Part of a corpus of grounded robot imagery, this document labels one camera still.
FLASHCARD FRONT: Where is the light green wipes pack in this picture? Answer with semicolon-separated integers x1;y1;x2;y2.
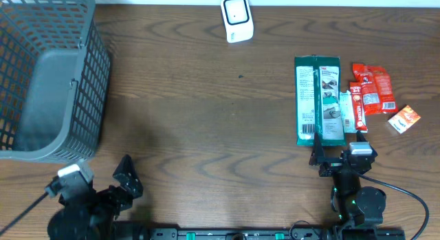
340;90;357;133

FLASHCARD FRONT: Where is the red snack bag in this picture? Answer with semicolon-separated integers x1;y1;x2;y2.
352;63;398;116

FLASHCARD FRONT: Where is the small orange white box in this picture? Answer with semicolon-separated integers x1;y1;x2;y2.
388;105;421;134

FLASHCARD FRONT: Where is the red stick sachet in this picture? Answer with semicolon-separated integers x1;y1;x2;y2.
350;82;368;132

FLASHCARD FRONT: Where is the dark green package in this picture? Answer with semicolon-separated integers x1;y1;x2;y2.
294;56;346;146

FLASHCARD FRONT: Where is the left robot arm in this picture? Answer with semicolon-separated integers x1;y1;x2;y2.
45;155;150;240

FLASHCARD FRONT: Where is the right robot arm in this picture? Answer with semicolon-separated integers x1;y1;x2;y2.
309;131;386;240

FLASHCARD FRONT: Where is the white barcode scanner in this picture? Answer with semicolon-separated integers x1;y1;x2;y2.
220;0;254;43

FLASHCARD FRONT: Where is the grey plastic mesh basket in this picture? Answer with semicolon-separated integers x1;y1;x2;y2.
1;0;111;163

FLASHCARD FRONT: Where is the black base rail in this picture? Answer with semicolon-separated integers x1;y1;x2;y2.
114;228;337;240

